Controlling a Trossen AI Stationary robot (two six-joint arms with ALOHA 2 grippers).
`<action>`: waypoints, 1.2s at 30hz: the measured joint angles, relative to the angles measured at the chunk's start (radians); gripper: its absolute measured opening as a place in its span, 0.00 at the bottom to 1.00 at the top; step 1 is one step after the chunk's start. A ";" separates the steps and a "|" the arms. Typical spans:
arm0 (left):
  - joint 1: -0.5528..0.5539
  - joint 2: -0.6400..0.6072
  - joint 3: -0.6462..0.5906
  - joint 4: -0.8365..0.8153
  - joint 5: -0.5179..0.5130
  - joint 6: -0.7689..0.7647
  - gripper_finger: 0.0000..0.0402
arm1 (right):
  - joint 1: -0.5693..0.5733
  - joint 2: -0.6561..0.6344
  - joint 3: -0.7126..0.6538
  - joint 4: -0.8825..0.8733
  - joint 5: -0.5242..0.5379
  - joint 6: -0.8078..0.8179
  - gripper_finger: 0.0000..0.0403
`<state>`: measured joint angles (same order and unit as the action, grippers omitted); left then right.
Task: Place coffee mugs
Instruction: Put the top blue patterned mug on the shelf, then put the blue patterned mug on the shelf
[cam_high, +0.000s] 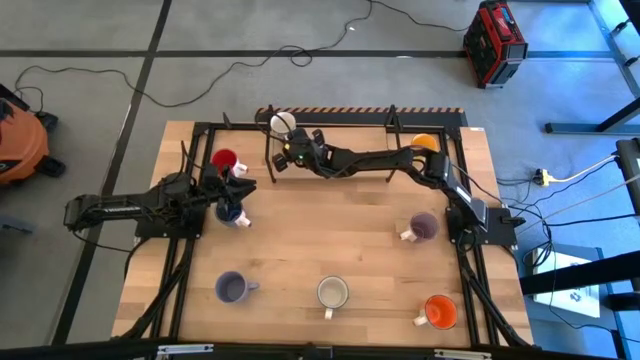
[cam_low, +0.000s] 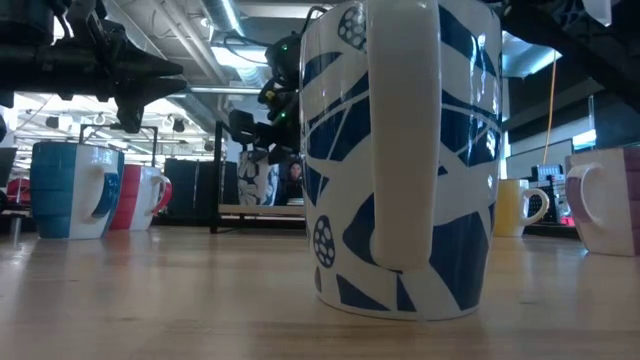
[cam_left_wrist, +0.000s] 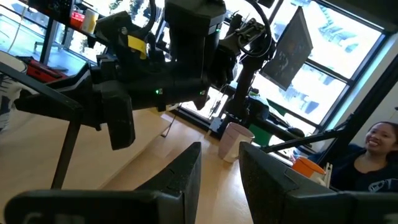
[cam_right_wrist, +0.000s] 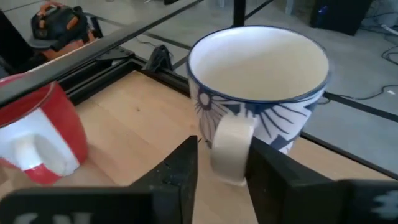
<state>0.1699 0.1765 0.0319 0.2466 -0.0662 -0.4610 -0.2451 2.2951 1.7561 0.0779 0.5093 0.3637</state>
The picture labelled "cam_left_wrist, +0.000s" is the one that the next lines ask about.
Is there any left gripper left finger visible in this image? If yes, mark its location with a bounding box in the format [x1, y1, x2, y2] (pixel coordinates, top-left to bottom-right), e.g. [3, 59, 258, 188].
[135, 141, 203, 224]

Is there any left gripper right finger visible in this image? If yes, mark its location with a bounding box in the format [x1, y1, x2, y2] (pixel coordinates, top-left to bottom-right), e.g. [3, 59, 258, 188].
[238, 141, 340, 224]

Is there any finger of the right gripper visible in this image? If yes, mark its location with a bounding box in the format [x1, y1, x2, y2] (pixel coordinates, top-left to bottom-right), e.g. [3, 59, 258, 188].
[14, 90, 102, 130]
[46, 62, 94, 94]

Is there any white mug blue pattern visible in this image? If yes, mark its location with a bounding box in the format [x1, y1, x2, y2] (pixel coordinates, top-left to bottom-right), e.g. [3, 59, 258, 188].
[0, 51, 29, 134]

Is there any orange and white mug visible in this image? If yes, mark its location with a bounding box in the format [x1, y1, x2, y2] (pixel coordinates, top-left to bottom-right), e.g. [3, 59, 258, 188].
[291, 156, 327, 187]

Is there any lilac faceted coffee mug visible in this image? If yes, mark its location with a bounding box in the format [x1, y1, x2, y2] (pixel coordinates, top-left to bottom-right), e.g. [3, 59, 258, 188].
[217, 121, 256, 164]

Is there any red tool bag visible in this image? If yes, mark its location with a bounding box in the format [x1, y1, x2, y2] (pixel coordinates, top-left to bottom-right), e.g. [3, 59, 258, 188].
[17, 55, 68, 83]

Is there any yellow tape piece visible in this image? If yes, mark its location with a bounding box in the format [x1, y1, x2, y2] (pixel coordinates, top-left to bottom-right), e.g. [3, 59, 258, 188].
[127, 34, 148, 60]

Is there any black desk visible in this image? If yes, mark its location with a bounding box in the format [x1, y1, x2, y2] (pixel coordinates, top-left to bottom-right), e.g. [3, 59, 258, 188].
[27, 12, 97, 65]

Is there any black rig strut bar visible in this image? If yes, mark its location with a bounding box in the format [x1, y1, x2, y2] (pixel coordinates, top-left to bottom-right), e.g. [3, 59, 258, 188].
[261, 129, 349, 153]

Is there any yellow cylindrical container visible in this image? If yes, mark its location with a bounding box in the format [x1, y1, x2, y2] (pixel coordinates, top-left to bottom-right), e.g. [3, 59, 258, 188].
[81, 8, 100, 34]

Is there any small red box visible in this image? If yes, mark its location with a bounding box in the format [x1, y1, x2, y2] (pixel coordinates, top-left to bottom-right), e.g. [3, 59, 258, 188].
[70, 11, 86, 30]

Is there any black pegboard organizer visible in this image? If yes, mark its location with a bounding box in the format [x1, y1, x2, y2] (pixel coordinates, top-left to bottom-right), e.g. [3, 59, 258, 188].
[27, 0, 75, 19]

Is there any person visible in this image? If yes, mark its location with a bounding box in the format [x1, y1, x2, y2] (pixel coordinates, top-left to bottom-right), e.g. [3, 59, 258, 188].
[306, 120, 398, 193]

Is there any black computer monitor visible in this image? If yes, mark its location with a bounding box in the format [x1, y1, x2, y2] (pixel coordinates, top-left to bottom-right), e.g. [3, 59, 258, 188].
[259, 6, 314, 91]

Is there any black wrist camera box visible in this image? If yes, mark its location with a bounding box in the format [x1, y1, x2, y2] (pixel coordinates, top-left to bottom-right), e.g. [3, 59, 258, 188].
[99, 80, 137, 151]

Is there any black rig frame post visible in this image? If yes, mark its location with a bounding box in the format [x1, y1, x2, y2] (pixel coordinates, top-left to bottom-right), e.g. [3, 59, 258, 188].
[317, 60, 398, 166]

